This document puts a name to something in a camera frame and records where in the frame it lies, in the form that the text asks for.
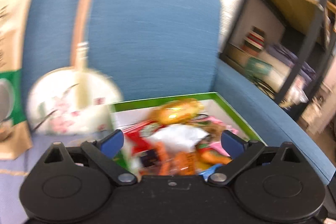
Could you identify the blue sofa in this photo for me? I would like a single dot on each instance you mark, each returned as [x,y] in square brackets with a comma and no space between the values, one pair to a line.
[158,48]

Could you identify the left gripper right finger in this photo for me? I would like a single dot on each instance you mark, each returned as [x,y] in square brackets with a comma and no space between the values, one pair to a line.
[243,155]

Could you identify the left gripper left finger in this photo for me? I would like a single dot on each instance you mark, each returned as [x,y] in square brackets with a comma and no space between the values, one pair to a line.
[102,153]

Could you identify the dark metal shelf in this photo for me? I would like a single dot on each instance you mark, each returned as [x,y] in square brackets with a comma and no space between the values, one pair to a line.
[282,46]

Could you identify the round white painted fan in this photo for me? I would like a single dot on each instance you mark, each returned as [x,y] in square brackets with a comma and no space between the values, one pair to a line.
[74,99]

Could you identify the yellow cake snack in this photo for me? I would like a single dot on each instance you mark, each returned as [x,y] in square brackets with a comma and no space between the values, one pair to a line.
[177,111]

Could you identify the green white cardboard box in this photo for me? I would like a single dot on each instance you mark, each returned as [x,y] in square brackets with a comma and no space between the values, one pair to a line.
[142,158]

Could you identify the white snack packet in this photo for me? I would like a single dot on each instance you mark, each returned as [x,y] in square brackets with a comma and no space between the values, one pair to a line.
[178,137]

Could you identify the large beige grain bag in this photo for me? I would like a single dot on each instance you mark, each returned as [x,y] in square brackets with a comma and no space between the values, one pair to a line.
[15,136]

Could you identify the light blue seat blanket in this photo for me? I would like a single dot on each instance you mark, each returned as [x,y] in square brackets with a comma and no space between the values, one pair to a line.
[14,172]

